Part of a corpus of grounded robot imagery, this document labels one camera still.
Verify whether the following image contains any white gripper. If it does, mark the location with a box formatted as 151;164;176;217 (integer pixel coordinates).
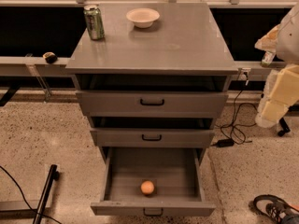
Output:
255;64;299;128

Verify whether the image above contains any orange fruit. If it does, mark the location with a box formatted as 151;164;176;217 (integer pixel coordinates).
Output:
140;180;155;195

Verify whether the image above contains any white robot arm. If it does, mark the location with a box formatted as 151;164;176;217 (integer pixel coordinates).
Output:
254;4;299;128

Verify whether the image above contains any grey drawer cabinet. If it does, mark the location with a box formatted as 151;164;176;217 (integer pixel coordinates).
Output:
64;2;240;156

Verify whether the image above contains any grey bottom drawer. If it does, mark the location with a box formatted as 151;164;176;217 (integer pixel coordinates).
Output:
91;147;216;217

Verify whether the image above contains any grey drawer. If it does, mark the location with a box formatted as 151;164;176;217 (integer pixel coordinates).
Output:
91;147;216;217
76;91;228;118
91;128;214;148

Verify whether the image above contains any grey middle drawer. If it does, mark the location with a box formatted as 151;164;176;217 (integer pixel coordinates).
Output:
91;128;214;148

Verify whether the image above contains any grey top drawer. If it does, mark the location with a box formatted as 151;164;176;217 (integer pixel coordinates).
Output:
76;91;228;118

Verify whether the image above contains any clear plastic bottle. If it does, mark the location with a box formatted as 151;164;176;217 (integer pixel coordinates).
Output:
261;51;276;67

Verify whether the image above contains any black and white sneaker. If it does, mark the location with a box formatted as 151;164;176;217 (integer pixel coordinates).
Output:
253;194;299;224

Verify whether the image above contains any white paper bowl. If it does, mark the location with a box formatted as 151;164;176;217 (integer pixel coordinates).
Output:
126;8;160;29

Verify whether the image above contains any green soda can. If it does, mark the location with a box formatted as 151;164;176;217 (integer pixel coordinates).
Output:
83;5;105;40

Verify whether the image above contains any small black round object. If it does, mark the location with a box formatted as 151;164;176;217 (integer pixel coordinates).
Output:
43;52;58;63

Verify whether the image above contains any black stand leg left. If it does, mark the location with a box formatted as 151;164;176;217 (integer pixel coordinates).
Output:
33;164;59;224

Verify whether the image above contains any black power cable with adapter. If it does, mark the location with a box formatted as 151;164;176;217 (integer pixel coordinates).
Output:
210;73;262;148

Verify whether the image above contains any black cable on floor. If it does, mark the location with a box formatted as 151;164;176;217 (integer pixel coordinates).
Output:
0;165;64;224

